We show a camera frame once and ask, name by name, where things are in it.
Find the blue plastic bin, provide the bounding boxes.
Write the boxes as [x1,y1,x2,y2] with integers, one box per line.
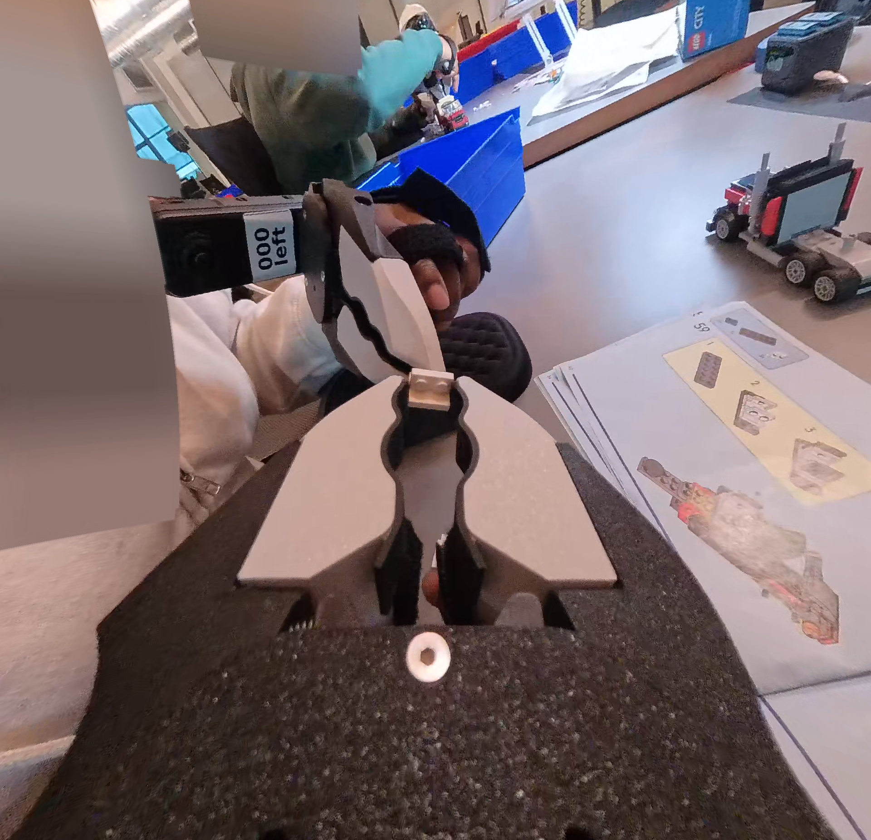
[457,0,579,103]
[354,105,527,249]

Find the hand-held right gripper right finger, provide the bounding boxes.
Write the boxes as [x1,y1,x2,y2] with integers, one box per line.
[435,376,619,627]

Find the crumpled white paper sheets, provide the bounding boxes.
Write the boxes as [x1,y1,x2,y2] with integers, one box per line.
[529,6,688,123]

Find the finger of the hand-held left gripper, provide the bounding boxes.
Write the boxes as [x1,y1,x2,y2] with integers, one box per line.
[318,231,446,384]

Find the black padded cushion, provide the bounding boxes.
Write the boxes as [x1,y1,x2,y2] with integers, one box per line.
[435,311,533,405]

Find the white lego bracket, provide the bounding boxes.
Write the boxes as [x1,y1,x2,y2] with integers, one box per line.
[410,370,455,412]

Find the blue lego box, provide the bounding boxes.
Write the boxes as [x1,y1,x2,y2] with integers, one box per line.
[680,0,753,60]

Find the open instruction booklet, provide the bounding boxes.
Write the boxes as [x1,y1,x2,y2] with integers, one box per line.
[535,301,871,840]

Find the person's left forearm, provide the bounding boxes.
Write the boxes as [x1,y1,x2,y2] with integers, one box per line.
[166,277,344,419]

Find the dark grey mat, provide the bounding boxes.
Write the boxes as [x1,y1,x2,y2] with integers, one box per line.
[728,64,871,123]

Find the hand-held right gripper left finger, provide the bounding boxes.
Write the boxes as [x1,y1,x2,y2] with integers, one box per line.
[237,375,423,627]

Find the red black lego truck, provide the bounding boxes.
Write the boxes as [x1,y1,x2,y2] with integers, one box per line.
[706,122,871,305]

